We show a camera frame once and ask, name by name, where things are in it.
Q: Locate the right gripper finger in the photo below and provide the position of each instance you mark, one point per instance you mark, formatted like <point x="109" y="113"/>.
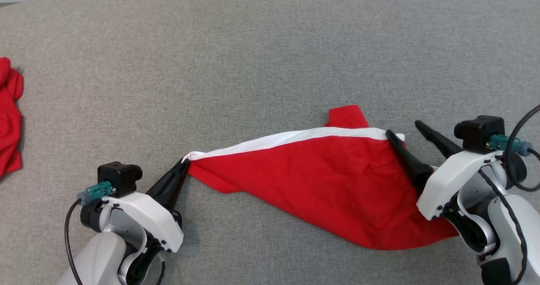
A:
<point x="411" y="162"/>
<point x="441" y="141"/>

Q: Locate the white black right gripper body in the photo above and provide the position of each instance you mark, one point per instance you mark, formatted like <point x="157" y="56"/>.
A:
<point x="447" y="183"/>

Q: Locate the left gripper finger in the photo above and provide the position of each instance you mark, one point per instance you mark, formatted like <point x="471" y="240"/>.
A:
<point x="164" y="185"/>
<point x="177" y="192"/>

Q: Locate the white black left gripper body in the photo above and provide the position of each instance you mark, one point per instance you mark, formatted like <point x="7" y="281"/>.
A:
<point x="156" y="221"/>

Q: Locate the red shorts white stripe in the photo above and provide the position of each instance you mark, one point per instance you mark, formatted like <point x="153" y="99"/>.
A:
<point x="320" y="179"/>

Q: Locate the red Bulls basketball jersey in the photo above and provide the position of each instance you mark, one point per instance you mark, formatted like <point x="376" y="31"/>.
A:
<point x="9" y="124"/>

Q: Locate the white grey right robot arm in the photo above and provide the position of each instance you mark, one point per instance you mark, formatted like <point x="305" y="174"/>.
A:
<point x="531" y="234"/>

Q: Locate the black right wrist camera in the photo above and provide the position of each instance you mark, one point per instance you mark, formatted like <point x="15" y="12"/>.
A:
<point x="479" y="133"/>

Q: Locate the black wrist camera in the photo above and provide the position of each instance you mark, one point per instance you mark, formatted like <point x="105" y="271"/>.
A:
<point x="479" y="133"/>
<point x="118" y="177"/>

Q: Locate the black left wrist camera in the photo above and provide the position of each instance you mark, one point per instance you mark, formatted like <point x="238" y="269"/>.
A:
<point x="118" y="177"/>

